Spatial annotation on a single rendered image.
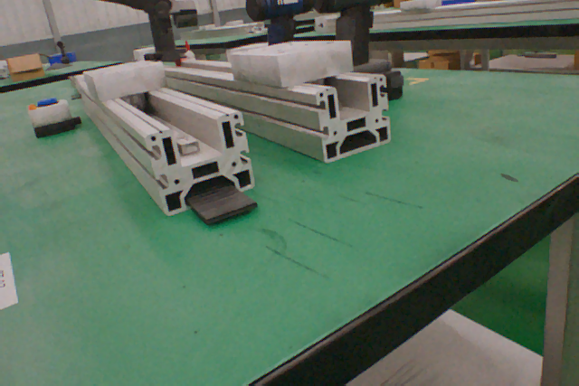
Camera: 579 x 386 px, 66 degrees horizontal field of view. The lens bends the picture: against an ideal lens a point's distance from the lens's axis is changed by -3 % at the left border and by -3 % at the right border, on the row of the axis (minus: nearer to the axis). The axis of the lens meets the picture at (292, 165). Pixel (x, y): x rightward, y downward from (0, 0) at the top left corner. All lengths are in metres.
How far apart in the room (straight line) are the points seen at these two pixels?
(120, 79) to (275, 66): 0.28
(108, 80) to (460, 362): 0.87
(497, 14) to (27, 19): 11.20
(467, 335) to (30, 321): 0.94
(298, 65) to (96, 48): 11.99
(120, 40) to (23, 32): 2.20
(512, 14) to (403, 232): 1.78
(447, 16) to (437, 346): 1.55
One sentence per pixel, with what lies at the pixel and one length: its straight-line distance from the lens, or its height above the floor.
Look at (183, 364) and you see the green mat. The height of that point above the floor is 0.78.
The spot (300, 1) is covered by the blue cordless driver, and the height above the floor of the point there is 0.97.
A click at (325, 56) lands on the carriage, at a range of 0.60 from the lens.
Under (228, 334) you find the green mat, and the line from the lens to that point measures 0.29.
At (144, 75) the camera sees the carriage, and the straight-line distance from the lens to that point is 0.77.
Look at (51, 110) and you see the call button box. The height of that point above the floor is 0.83.
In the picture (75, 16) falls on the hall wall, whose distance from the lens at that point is 12.52.
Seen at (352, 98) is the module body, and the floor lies 0.84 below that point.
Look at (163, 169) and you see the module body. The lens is 0.46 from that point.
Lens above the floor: 0.96
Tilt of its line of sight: 19 degrees down
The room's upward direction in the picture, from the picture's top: 9 degrees counter-clockwise
